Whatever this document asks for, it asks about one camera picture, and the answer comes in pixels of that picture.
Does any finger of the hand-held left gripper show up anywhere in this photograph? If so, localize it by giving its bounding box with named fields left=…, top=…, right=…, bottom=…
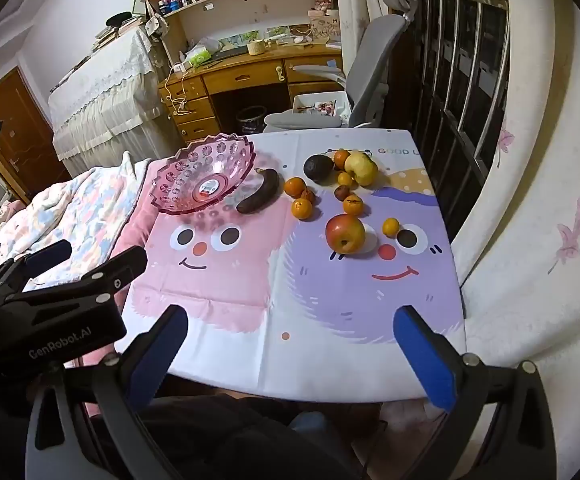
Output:
left=0, top=240, right=73, bottom=293
left=4, top=245, right=149, bottom=308

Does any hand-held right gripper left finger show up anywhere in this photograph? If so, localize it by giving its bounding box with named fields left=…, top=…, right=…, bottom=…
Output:
left=24, top=304, right=189, bottom=480

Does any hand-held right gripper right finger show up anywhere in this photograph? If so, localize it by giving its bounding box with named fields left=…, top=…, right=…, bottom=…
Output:
left=394, top=305, right=557, bottom=480

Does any pink plastic fruit bowl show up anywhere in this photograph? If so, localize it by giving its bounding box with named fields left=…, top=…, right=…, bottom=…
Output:
left=150, top=132, right=255, bottom=217

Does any yellow-green apple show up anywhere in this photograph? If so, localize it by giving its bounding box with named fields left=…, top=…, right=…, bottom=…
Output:
left=345, top=152, right=379, bottom=187

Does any dark green avocado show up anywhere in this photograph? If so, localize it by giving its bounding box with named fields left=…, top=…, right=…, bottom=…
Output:
left=303, top=154, right=335, bottom=182

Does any pink blanket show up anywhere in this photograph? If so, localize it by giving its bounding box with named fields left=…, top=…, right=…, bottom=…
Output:
left=80, top=157, right=171, bottom=416

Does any pastel floral blanket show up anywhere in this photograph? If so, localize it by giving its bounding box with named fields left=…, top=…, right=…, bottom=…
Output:
left=0, top=152, right=153, bottom=291

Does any cartoon printed tablecloth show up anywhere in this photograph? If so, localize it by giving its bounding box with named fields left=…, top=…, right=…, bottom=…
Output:
left=120, top=129, right=467, bottom=405

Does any brown wooden door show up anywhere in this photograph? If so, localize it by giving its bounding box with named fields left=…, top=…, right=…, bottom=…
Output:
left=0, top=66, right=70, bottom=201

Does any white butterfly curtain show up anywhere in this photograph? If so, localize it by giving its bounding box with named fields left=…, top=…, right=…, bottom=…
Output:
left=452, top=0, right=580, bottom=461

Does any red apple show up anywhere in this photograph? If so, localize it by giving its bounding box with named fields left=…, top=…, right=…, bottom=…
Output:
left=325, top=213, right=366, bottom=254

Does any dark overripe banana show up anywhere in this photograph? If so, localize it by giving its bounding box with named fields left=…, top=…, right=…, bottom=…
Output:
left=236, top=167, right=281, bottom=214

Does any white lace cover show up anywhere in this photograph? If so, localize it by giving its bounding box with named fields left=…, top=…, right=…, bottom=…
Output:
left=48, top=25, right=181, bottom=176

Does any dark waste bin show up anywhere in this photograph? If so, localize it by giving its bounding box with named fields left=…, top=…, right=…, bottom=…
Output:
left=236, top=106, right=269, bottom=136

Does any wooden desk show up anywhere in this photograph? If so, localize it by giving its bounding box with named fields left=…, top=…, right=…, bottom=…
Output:
left=159, top=47, right=345, bottom=143

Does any metal window grille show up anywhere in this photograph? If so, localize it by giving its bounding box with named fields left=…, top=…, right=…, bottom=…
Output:
left=385, top=0, right=513, bottom=241

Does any wooden bookshelf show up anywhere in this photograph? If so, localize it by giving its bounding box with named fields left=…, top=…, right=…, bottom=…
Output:
left=134, top=0, right=341, bottom=68

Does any grey office chair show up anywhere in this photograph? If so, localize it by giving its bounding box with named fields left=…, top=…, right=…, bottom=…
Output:
left=262, top=0, right=418, bottom=133

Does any white cable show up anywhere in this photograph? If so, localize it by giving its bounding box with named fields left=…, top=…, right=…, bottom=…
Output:
left=164, top=62, right=193, bottom=118

